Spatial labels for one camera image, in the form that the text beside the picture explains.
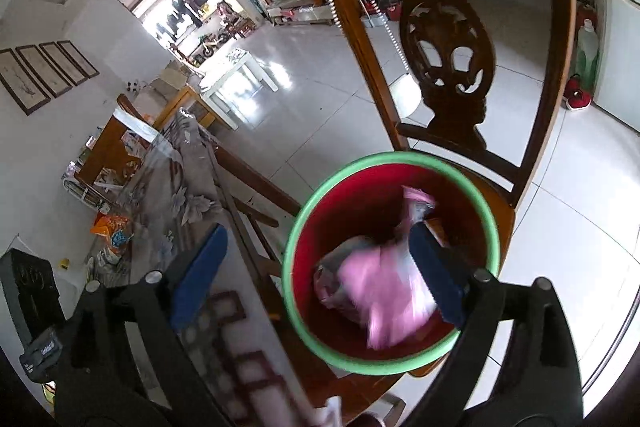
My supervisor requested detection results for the white small table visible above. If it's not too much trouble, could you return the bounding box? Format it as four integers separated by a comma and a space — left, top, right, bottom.
198, 48, 279, 130

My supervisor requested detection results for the framed picture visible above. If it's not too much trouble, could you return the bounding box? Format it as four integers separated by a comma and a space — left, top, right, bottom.
56, 40, 100, 78
15, 44, 72, 98
39, 42, 88, 86
0, 49, 50, 115

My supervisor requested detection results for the floral tablecloth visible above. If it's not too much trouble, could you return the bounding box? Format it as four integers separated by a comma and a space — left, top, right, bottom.
89, 108, 343, 426

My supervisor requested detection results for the carved wooden chair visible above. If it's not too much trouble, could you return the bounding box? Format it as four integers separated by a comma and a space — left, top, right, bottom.
299, 0, 576, 377

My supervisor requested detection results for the wooden chair at far end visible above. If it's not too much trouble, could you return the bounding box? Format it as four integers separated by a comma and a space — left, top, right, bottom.
74, 85, 216, 193

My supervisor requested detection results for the green rimmed red bin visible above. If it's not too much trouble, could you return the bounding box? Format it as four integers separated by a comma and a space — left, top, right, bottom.
282, 152, 501, 376

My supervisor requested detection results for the orange snack bag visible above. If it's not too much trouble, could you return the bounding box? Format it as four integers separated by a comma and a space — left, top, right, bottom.
91, 215, 134, 251

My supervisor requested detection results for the pink plastic bag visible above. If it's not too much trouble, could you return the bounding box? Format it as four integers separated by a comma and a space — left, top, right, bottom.
314, 186, 437, 350

